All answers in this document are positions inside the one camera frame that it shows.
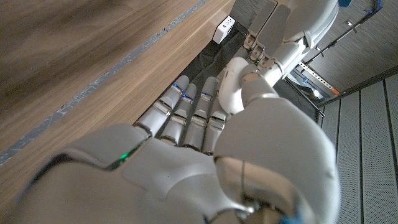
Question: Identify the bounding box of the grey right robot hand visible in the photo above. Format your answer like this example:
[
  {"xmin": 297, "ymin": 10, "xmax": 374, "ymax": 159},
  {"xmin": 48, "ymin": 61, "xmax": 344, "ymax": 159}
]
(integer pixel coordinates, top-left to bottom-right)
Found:
[{"xmin": 0, "ymin": 73, "xmax": 341, "ymax": 224}]

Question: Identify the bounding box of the black diagonal wall rail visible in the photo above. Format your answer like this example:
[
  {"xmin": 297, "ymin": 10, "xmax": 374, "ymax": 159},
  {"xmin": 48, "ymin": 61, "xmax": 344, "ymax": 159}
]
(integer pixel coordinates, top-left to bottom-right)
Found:
[{"xmin": 306, "ymin": 0, "xmax": 383, "ymax": 65}]

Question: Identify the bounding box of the black cloth backdrop curtain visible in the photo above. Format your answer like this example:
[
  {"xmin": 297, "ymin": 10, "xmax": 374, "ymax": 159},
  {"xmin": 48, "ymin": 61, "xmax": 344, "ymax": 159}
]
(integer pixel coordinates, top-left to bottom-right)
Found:
[{"xmin": 178, "ymin": 24, "xmax": 324, "ymax": 125}]

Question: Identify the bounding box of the white power outlet box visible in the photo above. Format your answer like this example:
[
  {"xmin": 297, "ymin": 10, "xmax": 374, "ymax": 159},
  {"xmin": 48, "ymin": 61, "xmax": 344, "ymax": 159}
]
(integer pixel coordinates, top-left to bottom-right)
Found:
[{"xmin": 212, "ymin": 15, "xmax": 236, "ymax": 45}]

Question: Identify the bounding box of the slotted metal rail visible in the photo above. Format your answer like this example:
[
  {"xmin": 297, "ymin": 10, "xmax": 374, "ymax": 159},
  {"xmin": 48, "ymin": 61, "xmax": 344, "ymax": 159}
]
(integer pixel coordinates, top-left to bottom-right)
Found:
[{"xmin": 297, "ymin": 61, "xmax": 341, "ymax": 96}]

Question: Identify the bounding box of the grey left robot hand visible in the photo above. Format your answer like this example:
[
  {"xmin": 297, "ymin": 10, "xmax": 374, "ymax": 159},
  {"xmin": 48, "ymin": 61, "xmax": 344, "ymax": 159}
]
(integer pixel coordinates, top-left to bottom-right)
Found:
[{"xmin": 242, "ymin": 0, "xmax": 340, "ymax": 88}]

